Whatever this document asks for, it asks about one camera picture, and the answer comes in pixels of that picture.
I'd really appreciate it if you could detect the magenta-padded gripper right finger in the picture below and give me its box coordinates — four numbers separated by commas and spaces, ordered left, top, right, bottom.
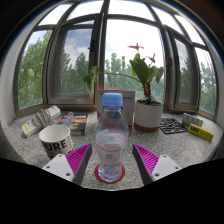
131, 143, 183, 186

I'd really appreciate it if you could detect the dark-framed bay window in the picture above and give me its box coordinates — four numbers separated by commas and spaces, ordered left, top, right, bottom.
13, 0, 219, 121

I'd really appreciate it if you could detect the colourful pencil box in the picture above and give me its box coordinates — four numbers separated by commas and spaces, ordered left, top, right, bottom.
57, 112, 90, 137

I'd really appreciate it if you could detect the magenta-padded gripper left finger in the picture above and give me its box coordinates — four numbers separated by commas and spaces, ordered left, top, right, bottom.
41, 142, 93, 186

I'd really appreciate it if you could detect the flat round red coaster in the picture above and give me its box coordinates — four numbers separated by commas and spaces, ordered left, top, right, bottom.
94, 162, 127, 184

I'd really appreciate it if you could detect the ball of beige twine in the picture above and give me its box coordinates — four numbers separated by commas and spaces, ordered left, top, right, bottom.
32, 109, 53, 130

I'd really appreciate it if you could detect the red and white carton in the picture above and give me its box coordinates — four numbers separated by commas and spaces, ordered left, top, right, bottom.
96, 88, 137, 127

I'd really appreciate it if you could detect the red-flowered plant in white pot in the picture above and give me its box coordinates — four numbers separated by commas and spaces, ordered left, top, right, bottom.
82, 42, 174, 133

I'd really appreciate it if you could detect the clear blue-capped water bottle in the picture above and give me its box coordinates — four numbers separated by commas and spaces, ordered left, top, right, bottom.
94, 92, 130, 183

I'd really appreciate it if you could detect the long yellow glue box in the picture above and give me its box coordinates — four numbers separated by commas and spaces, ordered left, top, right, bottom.
188, 123, 215, 144

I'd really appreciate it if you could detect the blue and yellow tissue pack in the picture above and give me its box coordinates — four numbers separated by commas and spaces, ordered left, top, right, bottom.
181, 112, 204, 128

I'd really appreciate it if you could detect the white paper cup black print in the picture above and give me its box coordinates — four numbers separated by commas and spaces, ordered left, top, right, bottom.
38, 124, 75, 160

